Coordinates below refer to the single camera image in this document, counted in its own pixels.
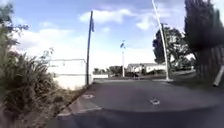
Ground distant trees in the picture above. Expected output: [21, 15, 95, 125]
[93, 65, 124, 77]

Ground white pole with sign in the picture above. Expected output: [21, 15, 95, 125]
[119, 39, 127, 78]

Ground dark pole with sign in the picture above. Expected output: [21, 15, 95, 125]
[85, 9, 96, 87]

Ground grey asphalt path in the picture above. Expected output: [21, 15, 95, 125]
[46, 79, 224, 128]

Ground white low building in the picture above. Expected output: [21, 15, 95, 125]
[126, 62, 168, 75]

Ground ground cover with pale rim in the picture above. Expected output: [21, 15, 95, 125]
[148, 98, 161, 106]
[81, 93, 96, 100]

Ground leaning pale lamp pole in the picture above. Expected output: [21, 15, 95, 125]
[151, 0, 172, 82]

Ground dry grass verge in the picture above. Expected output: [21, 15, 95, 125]
[0, 84, 90, 128]

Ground dark round tree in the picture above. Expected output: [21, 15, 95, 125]
[152, 26, 195, 71]

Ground tall green bushes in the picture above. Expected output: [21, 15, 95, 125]
[0, 3, 60, 118]

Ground wooden fence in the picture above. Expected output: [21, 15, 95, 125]
[194, 45, 224, 84]

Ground tall dark hedge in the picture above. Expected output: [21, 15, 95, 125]
[183, 0, 224, 53]

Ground low white wall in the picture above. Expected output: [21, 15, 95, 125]
[92, 73, 110, 80]

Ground white wall with railing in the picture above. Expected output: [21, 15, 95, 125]
[48, 58, 94, 91]

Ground pale slanted post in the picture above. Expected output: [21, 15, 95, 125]
[213, 65, 224, 88]

